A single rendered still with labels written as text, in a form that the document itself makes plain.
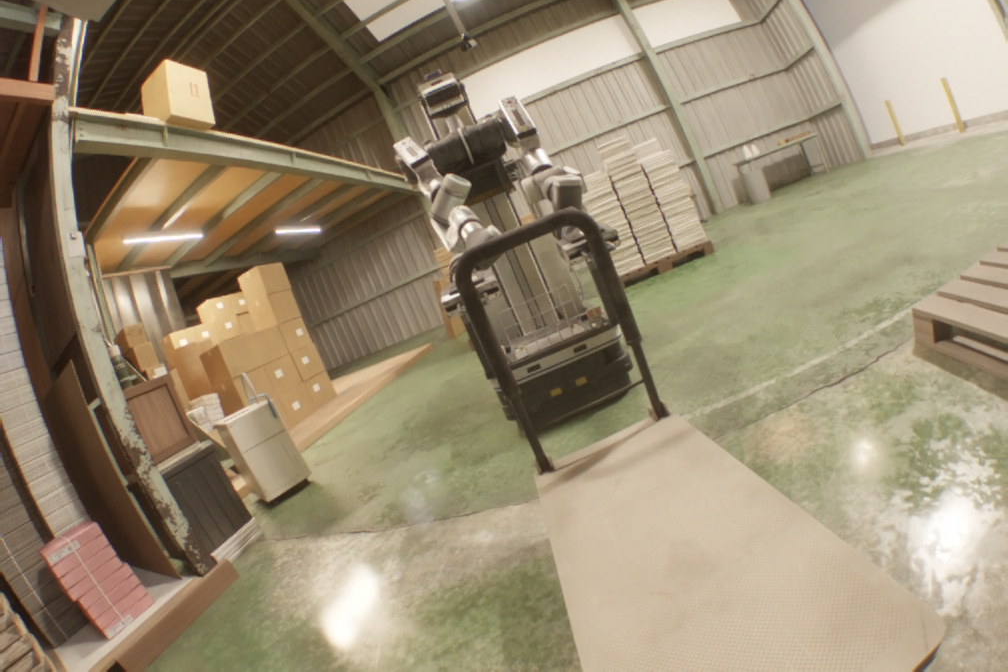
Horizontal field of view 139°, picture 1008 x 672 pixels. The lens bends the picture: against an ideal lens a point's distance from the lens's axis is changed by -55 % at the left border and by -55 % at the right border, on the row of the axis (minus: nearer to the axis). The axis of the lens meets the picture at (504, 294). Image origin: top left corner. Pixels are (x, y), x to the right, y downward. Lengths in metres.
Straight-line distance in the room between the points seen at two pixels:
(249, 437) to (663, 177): 4.02
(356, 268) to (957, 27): 13.09
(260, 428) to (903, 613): 2.46
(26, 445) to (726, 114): 10.14
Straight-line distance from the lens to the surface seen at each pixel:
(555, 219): 0.93
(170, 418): 2.05
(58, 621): 2.22
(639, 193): 4.24
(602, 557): 0.74
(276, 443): 2.44
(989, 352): 1.41
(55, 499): 2.19
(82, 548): 1.84
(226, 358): 4.05
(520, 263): 1.96
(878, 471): 1.06
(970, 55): 8.87
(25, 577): 2.18
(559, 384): 1.69
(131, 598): 1.91
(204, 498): 2.06
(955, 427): 1.16
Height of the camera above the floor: 0.70
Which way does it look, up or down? 4 degrees down
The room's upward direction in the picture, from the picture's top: 23 degrees counter-clockwise
